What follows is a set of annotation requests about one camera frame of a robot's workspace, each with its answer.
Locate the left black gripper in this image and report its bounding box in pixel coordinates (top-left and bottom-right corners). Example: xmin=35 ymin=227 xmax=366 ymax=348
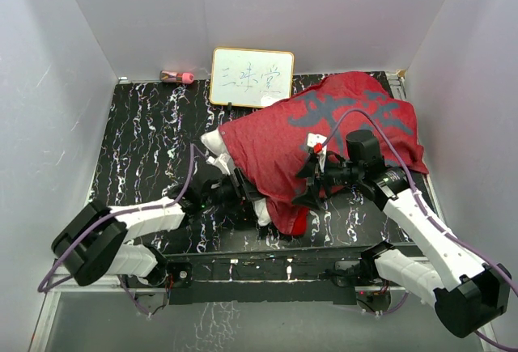
xmin=202 ymin=168 xmax=265 ymax=210

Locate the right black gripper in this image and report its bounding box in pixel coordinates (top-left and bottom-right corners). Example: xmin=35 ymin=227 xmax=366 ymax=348
xmin=290 ymin=154 xmax=363 ymax=210

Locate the red patterned pillowcase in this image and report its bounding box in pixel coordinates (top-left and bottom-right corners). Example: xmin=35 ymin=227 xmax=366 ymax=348
xmin=218 ymin=71 xmax=428 ymax=235

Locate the white pillow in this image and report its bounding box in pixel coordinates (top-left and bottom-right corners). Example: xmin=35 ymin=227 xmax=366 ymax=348
xmin=201 ymin=129 xmax=272 ymax=227

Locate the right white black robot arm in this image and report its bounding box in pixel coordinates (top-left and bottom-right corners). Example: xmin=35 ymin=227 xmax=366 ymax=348
xmin=292 ymin=129 xmax=512 ymax=338

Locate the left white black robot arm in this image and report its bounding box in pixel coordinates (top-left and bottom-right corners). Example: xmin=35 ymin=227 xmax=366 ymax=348
xmin=51 ymin=167 xmax=265 ymax=286

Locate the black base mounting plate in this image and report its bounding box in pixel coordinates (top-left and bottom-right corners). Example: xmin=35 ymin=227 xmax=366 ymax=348
xmin=121 ymin=246 xmax=410 ymax=307

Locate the small yellow-framed whiteboard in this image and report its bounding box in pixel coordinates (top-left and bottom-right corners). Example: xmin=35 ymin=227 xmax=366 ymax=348
xmin=209 ymin=47 xmax=295 ymax=108

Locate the pink whiteboard marker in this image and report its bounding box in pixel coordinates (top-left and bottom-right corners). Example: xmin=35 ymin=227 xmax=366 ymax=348
xmin=160 ymin=70 xmax=194 ymax=84

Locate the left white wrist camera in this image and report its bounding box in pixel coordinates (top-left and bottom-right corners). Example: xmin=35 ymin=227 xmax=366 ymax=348
xmin=206 ymin=153 xmax=235 ymax=175

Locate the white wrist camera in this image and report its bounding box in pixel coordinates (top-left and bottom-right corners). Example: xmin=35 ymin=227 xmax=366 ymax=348
xmin=306 ymin=133 xmax=327 ymax=172
xmin=206 ymin=153 xmax=235 ymax=175

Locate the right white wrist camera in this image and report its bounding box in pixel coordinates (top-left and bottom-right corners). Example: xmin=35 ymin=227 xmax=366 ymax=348
xmin=306 ymin=133 xmax=327 ymax=172

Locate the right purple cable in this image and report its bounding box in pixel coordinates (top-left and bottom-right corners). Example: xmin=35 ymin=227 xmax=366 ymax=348
xmin=321 ymin=108 xmax=518 ymax=352

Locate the purple cable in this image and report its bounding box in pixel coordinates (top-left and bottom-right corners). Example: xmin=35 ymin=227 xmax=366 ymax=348
xmin=321 ymin=108 xmax=518 ymax=352
xmin=37 ymin=143 xmax=211 ymax=316

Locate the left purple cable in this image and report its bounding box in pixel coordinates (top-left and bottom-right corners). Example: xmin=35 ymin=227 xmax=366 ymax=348
xmin=37 ymin=143 xmax=211 ymax=316

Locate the aluminium frame rail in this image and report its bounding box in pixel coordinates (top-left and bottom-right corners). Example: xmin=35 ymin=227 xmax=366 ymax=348
xmin=51 ymin=72 xmax=510 ymax=338

